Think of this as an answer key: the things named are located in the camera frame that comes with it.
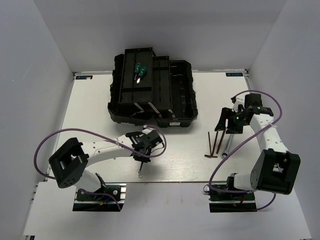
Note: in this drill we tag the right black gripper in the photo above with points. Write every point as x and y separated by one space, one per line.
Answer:
227 113

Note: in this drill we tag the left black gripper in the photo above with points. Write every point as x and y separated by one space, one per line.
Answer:
141 158

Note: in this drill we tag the small silver ratchet wrench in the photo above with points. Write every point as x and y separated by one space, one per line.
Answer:
139 172

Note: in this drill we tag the large silver ratchet wrench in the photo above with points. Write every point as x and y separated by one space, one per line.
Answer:
226 150

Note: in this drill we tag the black plastic toolbox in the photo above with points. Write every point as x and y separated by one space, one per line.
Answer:
165 93

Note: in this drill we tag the green stubby screwdriver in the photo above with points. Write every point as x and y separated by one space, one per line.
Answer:
141 74
137 70

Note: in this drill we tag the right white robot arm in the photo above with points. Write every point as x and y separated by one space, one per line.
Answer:
276 168

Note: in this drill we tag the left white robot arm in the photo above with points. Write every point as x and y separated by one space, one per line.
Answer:
70 161

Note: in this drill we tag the left blue table label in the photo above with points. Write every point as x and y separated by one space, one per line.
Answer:
84 77

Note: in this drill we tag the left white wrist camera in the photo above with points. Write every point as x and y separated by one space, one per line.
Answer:
147 129

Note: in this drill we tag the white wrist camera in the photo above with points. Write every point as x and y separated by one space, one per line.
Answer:
238 104
147 129

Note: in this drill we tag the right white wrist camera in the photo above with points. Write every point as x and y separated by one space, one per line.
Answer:
238 104

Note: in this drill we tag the brown T-handle hex key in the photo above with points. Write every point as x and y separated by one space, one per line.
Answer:
210 155

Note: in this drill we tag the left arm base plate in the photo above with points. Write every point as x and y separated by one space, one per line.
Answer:
111 198

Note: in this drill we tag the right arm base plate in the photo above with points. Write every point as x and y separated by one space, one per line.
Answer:
221 202

